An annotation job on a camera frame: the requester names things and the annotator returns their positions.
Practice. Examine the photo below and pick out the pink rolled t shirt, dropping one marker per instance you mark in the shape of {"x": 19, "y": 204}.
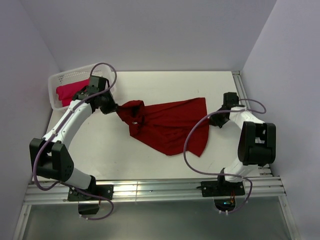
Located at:
{"x": 66, "y": 92}

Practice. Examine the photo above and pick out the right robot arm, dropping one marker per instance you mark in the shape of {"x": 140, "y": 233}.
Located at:
{"x": 257, "y": 142}

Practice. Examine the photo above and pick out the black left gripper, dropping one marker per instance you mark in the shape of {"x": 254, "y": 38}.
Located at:
{"x": 112, "y": 106}

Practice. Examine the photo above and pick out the aluminium frame rail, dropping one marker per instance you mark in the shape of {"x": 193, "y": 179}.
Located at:
{"x": 155, "y": 197}

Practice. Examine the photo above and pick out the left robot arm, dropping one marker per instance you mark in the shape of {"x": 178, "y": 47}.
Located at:
{"x": 49, "y": 155}

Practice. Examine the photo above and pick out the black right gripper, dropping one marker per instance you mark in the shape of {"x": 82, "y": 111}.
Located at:
{"x": 214, "y": 121}

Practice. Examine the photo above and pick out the dark red t shirt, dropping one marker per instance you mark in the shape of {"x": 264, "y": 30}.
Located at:
{"x": 163, "y": 127}

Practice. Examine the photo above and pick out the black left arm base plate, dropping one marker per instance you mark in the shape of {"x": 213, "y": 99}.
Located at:
{"x": 105, "y": 191}

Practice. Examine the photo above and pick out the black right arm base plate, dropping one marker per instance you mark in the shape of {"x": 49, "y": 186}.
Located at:
{"x": 221, "y": 188}

